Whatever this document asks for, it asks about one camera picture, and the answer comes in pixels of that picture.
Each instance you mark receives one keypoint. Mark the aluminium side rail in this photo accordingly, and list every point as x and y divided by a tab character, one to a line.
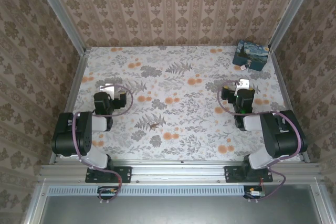
70	103
289	103

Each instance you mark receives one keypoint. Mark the grey metal sheet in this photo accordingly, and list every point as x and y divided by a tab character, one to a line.
170	211

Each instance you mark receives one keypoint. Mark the blue starry night box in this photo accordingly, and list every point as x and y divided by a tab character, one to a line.
252	53

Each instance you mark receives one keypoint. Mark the aluminium frame post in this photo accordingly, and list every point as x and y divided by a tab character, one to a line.
59	11
292	11

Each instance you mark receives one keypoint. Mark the floral table cloth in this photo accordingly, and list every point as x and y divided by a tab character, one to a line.
199	150

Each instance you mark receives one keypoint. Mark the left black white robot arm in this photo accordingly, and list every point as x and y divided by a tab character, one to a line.
65	134

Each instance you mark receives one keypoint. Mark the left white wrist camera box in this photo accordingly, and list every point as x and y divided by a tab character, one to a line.
109	89

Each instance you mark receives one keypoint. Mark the small connector board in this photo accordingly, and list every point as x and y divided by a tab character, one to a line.
254	192
107	192

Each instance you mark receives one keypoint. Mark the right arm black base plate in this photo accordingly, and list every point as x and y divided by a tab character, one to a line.
229	174

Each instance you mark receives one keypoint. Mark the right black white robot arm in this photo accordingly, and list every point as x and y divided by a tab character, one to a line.
283	134

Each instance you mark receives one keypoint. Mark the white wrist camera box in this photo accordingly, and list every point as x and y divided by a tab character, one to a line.
244	83
109	89

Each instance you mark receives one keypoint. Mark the aluminium lower frame bar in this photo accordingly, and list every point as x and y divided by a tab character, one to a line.
321	208
34	208

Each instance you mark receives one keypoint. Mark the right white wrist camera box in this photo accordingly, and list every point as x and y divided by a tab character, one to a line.
244	83

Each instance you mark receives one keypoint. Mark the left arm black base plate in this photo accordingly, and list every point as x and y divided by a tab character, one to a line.
126	174

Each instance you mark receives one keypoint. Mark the aluminium cross rail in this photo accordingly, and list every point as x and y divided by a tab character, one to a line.
178	171

